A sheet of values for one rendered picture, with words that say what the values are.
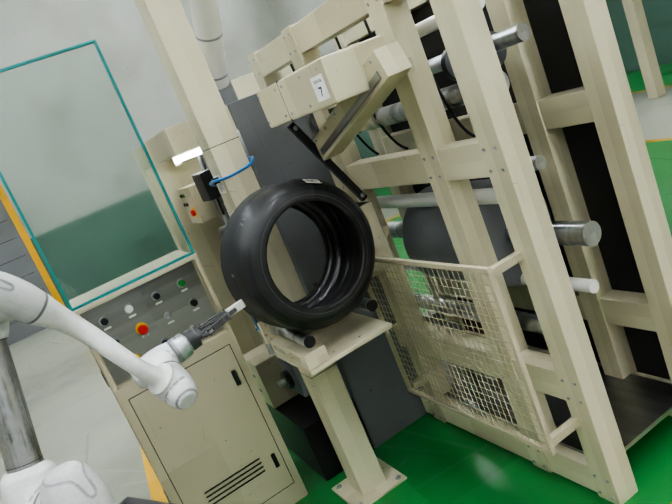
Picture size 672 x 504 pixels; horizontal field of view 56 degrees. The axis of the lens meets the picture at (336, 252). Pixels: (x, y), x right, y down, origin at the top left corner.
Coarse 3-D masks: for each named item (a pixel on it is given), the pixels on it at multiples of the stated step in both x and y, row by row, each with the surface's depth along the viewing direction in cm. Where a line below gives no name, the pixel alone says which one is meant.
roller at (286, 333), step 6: (276, 330) 251; (282, 330) 246; (288, 330) 242; (294, 330) 239; (282, 336) 248; (288, 336) 240; (294, 336) 235; (300, 336) 231; (306, 336) 227; (312, 336) 228; (300, 342) 230; (306, 342) 226; (312, 342) 227
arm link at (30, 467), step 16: (0, 336) 184; (0, 352) 183; (0, 368) 182; (0, 384) 182; (16, 384) 185; (0, 400) 181; (16, 400) 184; (0, 416) 181; (16, 416) 182; (0, 432) 181; (16, 432) 182; (32, 432) 186; (0, 448) 182; (16, 448) 181; (32, 448) 184; (16, 464) 181; (32, 464) 183; (48, 464) 185; (16, 480) 179; (32, 480) 180; (0, 496) 183; (16, 496) 178; (32, 496) 178
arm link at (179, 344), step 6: (174, 336) 219; (180, 336) 217; (168, 342) 216; (174, 342) 215; (180, 342) 215; (186, 342) 216; (174, 348) 214; (180, 348) 215; (186, 348) 216; (192, 348) 219; (180, 354) 215; (186, 354) 216; (192, 354) 219; (180, 360) 216
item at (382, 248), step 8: (368, 208) 269; (368, 216) 269; (376, 216) 271; (376, 224) 271; (376, 232) 271; (376, 240) 272; (384, 240) 273; (376, 248) 272; (384, 248) 274; (384, 256) 274; (392, 256) 275; (376, 264) 272; (384, 264) 274; (376, 272) 272
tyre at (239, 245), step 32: (256, 192) 235; (288, 192) 223; (320, 192) 229; (256, 224) 217; (320, 224) 258; (352, 224) 236; (224, 256) 230; (256, 256) 216; (352, 256) 256; (256, 288) 218; (320, 288) 258; (352, 288) 234; (288, 320) 224; (320, 320) 228
